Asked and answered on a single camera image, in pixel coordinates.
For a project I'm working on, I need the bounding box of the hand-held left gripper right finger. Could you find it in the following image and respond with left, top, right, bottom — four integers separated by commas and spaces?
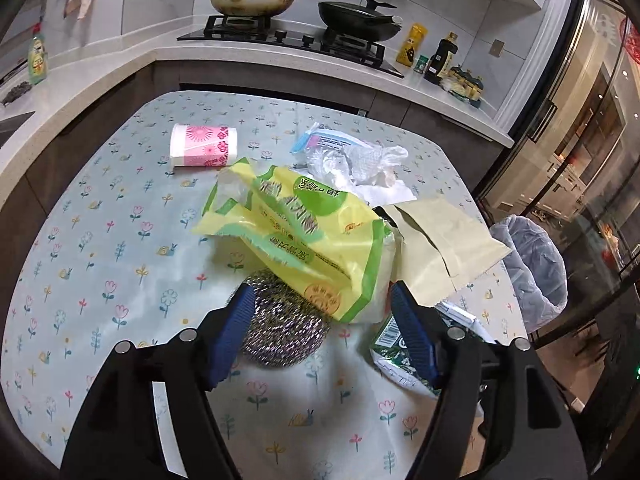
389, 280, 588, 480

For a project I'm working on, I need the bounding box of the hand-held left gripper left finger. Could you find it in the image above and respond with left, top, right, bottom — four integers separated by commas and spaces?
60, 282, 258, 480

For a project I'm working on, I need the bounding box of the green printed packet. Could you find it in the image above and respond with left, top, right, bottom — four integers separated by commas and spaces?
369, 301, 496, 401

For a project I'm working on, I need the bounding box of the steel wool scrubber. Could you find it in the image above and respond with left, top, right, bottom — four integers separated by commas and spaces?
235, 269, 332, 367

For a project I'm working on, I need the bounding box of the yellow green plastic bag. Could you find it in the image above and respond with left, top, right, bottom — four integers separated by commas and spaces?
192, 157, 396, 325

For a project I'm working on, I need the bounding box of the bin with white liner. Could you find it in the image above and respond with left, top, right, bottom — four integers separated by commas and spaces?
487, 214, 570, 333

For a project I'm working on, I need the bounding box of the brown paper bag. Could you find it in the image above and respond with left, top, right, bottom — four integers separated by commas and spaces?
372, 195, 513, 306

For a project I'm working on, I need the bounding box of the clear crumpled plastic bag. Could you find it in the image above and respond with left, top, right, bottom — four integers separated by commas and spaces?
305, 144, 409, 187

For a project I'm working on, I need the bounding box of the pink patterned paper cup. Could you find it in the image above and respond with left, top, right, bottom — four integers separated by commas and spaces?
169, 122, 240, 170

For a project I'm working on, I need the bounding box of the seasoning jar set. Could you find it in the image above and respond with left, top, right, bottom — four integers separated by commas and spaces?
450, 65, 486, 108

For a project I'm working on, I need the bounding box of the dark sauce bottle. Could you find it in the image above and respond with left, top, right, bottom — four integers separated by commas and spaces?
424, 32, 459, 86

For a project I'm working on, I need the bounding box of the yellow seasoning packet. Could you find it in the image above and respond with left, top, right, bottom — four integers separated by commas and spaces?
396, 23, 430, 68

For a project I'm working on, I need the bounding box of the kitchen sink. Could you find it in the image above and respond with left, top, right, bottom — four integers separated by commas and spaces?
0, 110, 36, 148

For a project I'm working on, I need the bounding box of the black gas stove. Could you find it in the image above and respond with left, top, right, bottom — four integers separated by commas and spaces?
176, 14, 405, 79

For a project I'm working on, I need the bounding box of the black wok with lid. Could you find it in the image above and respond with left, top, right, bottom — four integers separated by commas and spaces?
318, 0, 404, 43

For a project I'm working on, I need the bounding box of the dark scouring pad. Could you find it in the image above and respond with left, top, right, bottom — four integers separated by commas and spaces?
0, 82, 32, 107

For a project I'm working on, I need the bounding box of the green dish soap bottle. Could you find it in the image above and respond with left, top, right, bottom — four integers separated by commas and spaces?
27, 24, 50, 86

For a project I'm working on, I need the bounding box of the black door handle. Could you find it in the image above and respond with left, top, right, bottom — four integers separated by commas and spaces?
532, 101, 557, 143

